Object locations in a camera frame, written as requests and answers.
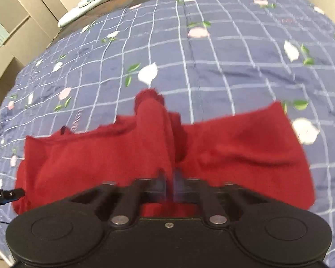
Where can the red knit sweater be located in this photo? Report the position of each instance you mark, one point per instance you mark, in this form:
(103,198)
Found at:
(257,150)

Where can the blue floral plaid quilt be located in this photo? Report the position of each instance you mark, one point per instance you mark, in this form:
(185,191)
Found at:
(214,58)

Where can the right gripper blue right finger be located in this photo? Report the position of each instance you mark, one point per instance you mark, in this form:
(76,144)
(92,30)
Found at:
(185,189)

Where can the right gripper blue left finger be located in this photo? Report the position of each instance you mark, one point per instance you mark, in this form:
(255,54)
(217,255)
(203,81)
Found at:
(153,190)

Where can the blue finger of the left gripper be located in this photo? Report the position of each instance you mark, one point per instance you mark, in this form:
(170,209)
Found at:
(11,195)

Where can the beige built-in window cabinet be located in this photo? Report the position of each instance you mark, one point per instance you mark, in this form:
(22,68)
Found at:
(32,26)

